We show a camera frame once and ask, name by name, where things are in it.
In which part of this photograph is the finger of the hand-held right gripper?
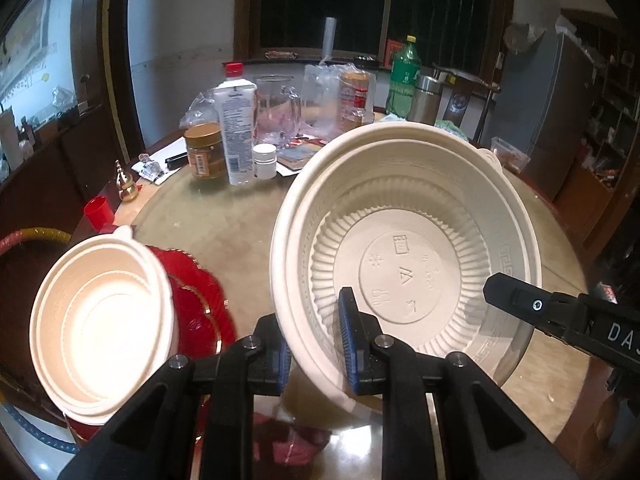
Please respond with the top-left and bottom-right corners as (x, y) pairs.
(482, 272), (591, 346)

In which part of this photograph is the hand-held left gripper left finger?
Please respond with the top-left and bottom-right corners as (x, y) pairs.
(57, 312), (293, 480)

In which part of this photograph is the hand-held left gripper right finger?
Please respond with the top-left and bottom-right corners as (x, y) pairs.
(337, 287), (581, 480)

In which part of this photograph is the red glass plate with sticker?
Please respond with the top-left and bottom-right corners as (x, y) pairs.
(165, 272), (223, 358)

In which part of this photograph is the beige plastic bowl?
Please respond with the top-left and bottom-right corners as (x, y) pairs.
(270, 119), (543, 413)
(29, 225), (176, 423)

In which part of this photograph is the colourful card box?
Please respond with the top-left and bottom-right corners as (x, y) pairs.
(592, 282), (621, 306)

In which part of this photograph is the clear plastic food container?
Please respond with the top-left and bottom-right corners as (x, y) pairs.
(490, 136), (531, 173)

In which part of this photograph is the flat printed packet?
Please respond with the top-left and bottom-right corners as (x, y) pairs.
(276, 142), (321, 177)

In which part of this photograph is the dark wooden shelf cabinet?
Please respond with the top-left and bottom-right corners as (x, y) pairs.
(560, 7), (640, 261)

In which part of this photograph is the green cloth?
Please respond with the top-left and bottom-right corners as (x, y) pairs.
(435, 119), (468, 141)

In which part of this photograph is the small white pill bottle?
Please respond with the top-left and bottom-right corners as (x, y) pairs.
(252, 143), (277, 179)

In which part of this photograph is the grey refrigerator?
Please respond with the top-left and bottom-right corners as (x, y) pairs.
(492, 25), (608, 201)

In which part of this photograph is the white printed paper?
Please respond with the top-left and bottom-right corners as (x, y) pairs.
(132, 137), (191, 186)

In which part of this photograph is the steel thermos flask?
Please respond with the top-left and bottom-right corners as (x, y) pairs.
(411, 74), (446, 126)

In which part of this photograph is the brown jar with gold lid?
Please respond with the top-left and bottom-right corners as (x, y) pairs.
(185, 122), (227, 180)

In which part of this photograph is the white carton box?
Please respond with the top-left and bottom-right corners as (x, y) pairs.
(214, 85), (258, 186)

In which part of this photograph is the clear glass mug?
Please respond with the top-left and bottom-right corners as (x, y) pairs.
(254, 75), (305, 147)

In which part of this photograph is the crumpled clear wrapper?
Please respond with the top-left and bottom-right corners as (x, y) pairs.
(137, 152), (166, 181)

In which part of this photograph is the gold gourd ornament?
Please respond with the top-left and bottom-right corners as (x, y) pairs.
(114, 160), (138, 203)

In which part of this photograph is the red plastic cup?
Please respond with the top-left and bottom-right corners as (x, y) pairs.
(83, 197), (116, 233)

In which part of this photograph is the clear plastic bag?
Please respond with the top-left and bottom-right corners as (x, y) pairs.
(302, 61), (376, 138)

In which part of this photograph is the gold red can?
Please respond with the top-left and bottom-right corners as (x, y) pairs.
(341, 71), (371, 133)

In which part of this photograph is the green plastic bottle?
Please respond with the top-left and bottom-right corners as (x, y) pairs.
(386, 35), (422, 120)

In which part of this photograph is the blue wrapped tube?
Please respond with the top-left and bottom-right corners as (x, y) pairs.
(0, 400), (78, 455)

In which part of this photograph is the crumpled plastic bag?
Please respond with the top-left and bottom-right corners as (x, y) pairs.
(502, 22), (546, 53)

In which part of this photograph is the red yellow wrapped tube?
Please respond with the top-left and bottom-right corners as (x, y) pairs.
(0, 227), (71, 257)

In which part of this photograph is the white bottle with red cap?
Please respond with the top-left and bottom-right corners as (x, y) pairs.
(215, 62), (261, 126)

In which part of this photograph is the white plastic roll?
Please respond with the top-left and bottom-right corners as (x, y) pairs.
(322, 16), (337, 66)

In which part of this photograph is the dark window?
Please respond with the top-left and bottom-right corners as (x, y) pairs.
(235, 0), (516, 63)

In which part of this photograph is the white squeeze tube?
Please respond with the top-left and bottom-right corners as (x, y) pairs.
(0, 107), (23, 171)

